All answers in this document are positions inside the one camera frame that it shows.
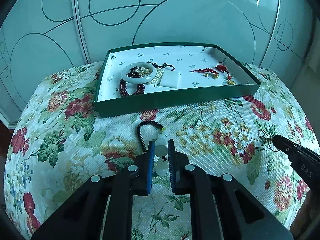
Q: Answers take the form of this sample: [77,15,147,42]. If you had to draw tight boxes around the dark bead jade necklace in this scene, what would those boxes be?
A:
[135,120,169,177]

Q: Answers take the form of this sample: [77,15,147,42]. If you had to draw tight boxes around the gold ring earrings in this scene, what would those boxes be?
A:
[258,129,279,152]

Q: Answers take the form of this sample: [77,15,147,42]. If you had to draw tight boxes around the pale jade bangle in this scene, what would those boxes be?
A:
[121,62,157,84]

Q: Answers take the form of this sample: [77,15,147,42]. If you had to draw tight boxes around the white jade rectangular pendant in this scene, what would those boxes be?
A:
[159,70,181,89]

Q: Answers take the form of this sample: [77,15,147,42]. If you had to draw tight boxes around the dark red bead bracelet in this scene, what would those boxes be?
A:
[119,65,146,98]

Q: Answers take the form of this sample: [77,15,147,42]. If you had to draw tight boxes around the black knotted cord necklace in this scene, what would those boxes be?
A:
[147,61,176,72]

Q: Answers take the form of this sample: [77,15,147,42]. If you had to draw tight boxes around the person's left hand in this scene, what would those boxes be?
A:
[290,190,319,239]

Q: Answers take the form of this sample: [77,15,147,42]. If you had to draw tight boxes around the green shallow tray box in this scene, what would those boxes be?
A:
[94,42,261,118]

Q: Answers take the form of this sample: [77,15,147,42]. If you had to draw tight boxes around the floral bed cover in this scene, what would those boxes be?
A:
[3,61,320,240]

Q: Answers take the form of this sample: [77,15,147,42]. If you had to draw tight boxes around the red knot gold pendant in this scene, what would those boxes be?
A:
[215,62,236,86]

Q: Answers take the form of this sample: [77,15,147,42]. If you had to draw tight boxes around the frosted glass wardrobe doors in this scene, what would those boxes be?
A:
[1,0,317,126]

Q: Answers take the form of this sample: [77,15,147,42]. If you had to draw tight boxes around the cream pearl bracelet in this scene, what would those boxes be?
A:
[134,66,165,86]

